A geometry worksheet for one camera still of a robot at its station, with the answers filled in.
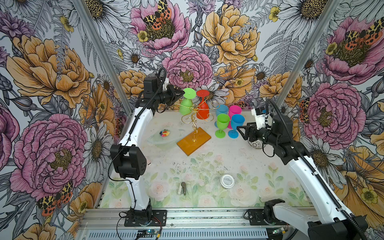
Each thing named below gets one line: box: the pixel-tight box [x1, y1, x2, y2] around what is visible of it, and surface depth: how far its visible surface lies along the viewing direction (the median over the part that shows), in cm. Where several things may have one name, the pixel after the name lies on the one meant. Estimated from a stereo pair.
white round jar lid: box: [220, 174, 235, 189], surface depth 81 cm
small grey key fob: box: [177, 181, 187, 196], surface depth 83 cm
